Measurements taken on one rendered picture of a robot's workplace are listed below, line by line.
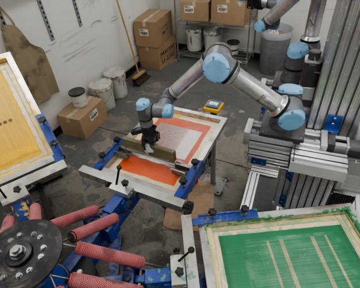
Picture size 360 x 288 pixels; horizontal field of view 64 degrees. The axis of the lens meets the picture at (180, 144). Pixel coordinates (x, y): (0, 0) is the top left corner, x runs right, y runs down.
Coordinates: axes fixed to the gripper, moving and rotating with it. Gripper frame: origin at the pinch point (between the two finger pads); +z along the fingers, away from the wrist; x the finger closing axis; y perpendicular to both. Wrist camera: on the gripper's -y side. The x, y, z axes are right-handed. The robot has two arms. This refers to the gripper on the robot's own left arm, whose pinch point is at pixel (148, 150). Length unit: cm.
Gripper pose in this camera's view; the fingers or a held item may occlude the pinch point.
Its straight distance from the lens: 173.2
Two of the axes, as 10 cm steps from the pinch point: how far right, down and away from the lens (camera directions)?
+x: 4.4, -6.2, 6.6
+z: 0.7, 7.5, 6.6
